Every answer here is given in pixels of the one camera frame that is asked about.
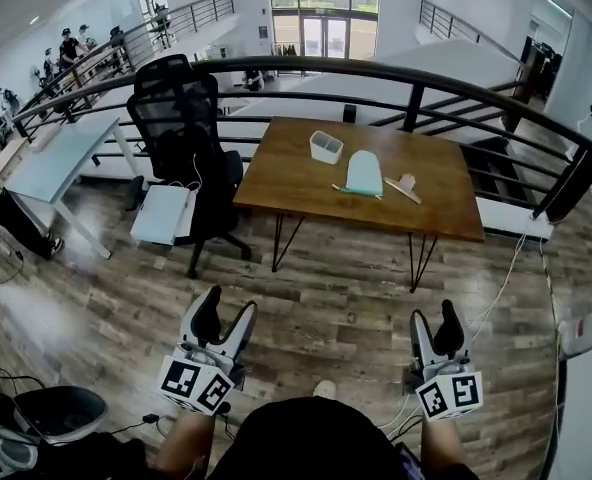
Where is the yellow black striped cable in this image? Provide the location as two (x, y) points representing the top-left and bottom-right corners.
(539, 237), (565, 419)

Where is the thin white charging cable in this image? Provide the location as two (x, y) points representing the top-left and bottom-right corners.
(168, 153), (202, 192)

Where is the smartphone with lit screen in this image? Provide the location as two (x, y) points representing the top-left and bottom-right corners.
(398, 442), (427, 480)

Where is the grey metal stair railing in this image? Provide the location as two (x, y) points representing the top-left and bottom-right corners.
(418, 0), (522, 64)

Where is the long white cable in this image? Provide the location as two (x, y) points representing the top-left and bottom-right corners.
(468, 230), (530, 339)

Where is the person's black shirt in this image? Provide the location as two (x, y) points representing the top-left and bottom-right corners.
(208, 395), (417, 480)

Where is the grey round bin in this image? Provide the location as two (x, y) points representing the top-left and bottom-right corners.
(13, 385), (109, 444)

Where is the white desk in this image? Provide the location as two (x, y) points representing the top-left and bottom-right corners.
(3, 116), (145, 260)

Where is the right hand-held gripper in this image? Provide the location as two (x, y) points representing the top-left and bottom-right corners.
(402, 299), (485, 423)

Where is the grey metal balcony railing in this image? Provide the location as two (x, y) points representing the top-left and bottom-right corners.
(13, 0), (236, 119)

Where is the glass entrance door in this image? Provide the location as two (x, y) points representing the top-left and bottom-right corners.
(268, 0), (381, 59)

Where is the white cabinet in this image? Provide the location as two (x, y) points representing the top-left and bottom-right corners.
(550, 347), (592, 480)

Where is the large bulldog clip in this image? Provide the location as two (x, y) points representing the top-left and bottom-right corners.
(383, 172), (422, 205)

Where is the white divided pen holder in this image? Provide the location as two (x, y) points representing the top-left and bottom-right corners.
(309, 130), (345, 165)

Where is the white box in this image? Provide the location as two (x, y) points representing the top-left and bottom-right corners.
(129, 183), (197, 247)

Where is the black mesh office chair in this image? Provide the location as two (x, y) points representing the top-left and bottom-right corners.
(124, 53), (252, 279)

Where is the dark curved railing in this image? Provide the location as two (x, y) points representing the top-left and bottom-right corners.
(13, 55), (592, 224)

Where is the light green pouch bag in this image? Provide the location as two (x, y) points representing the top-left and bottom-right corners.
(331, 150), (385, 201)

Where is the wooden table with hairpin legs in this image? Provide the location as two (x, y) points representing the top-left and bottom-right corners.
(231, 115), (486, 294)

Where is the person's left forearm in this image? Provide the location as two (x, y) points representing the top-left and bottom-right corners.
(154, 407), (215, 480)

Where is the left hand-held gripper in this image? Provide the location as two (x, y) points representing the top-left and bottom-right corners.
(156, 285), (258, 416)

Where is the person's right forearm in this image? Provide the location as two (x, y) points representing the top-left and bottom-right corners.
(420, 417), (466, 480)

